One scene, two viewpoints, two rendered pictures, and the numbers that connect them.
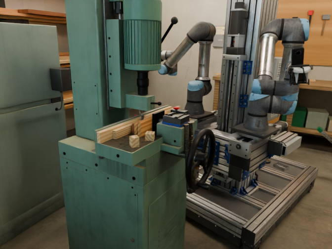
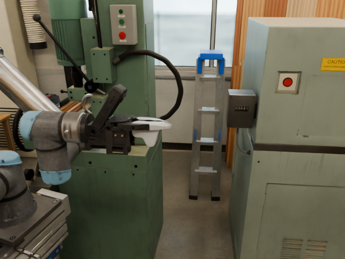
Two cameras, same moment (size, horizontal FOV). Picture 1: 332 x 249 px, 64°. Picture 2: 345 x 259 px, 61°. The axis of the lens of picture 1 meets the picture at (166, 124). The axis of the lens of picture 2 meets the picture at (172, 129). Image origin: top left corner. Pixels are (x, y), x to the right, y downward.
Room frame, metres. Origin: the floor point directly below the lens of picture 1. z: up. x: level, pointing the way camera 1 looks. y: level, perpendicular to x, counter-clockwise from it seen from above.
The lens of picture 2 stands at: (2.94, -0.02, 1.50)
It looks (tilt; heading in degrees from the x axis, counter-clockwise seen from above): 24 degrees down; 157
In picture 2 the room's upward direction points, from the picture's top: straight up
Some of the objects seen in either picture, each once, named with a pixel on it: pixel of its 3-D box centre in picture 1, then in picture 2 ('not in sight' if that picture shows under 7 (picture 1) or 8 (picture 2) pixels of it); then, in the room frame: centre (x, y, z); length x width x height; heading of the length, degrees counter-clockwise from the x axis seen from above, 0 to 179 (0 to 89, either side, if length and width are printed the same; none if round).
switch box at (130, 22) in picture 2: not in sight; (123, 24); (1.61, 0.32, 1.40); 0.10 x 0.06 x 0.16; 58
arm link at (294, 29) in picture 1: (288, 68); not in sight; (1.57, -0.70, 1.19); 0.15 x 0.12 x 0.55; 72
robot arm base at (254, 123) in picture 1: (256, 120); not in sight; (1.61, -0.57, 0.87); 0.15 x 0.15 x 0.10
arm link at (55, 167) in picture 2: (171, 68); (57, 158); (2.18, -0.03, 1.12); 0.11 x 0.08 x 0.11; 151
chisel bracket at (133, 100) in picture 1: (140, 102); (82, 94); (1.33, 0.13, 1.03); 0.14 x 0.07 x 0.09; 58
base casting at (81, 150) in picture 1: (125, 147); (106, 141); (1.38, 0.22, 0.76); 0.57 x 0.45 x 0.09; 58
